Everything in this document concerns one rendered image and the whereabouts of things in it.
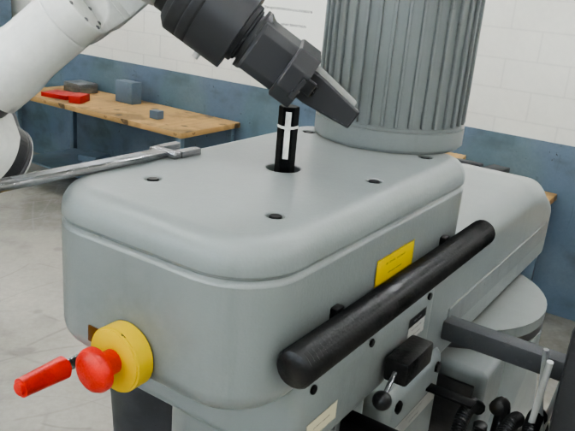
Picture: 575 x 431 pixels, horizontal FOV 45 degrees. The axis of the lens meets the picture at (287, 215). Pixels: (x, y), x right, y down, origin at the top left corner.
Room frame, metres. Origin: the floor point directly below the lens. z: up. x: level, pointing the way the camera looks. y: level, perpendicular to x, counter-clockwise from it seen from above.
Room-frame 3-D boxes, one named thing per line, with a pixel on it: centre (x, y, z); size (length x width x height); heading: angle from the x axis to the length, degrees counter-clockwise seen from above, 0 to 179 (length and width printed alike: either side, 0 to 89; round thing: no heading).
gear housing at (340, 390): (0.75, -0.01, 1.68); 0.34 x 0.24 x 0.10; 147
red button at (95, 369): (0.50, 0.15, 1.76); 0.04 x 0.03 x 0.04; 57
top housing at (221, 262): (0.73, 0.00, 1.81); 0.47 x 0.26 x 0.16; 147
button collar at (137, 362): (0.52, 0.13, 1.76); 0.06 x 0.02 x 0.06; 57
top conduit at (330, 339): (0.67, -0.13, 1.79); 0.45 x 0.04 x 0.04; 147
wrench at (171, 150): (0.65, 0.19, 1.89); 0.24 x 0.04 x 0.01; 146
